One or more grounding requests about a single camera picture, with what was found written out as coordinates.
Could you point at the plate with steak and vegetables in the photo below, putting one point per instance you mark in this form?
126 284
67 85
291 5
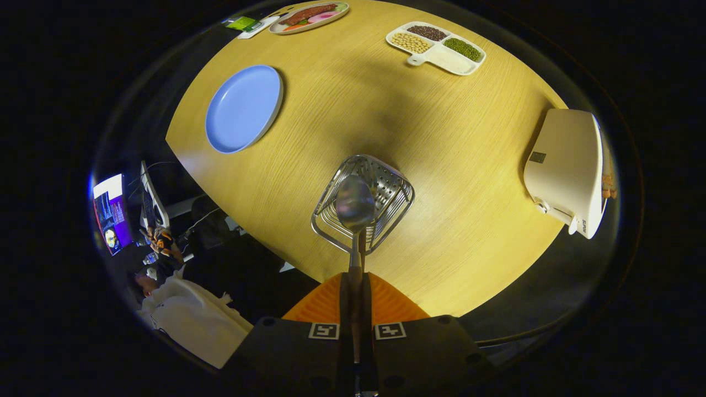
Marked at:
309 16

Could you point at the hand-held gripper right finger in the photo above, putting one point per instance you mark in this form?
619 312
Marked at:
368 309

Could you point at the white divided tray with beans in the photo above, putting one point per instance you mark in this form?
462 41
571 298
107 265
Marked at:
444 58

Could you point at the computer monitor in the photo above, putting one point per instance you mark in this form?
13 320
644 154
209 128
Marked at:
112 215

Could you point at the white toaster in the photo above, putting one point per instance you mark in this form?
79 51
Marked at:
568 165

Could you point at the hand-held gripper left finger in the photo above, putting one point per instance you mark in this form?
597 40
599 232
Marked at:
345 309

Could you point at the white curved frame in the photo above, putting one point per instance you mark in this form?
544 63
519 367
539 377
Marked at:
151 198

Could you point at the green drink bottle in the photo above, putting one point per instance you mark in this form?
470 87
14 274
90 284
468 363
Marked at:
242 23

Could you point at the blue round plate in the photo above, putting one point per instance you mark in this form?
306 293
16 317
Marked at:
242 110

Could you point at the toasted bread slice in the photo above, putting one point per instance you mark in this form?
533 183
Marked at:
609 186

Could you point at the orange black device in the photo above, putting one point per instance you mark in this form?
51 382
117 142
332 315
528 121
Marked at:
162 242

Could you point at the small white tray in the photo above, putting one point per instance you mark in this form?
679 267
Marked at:
265 25

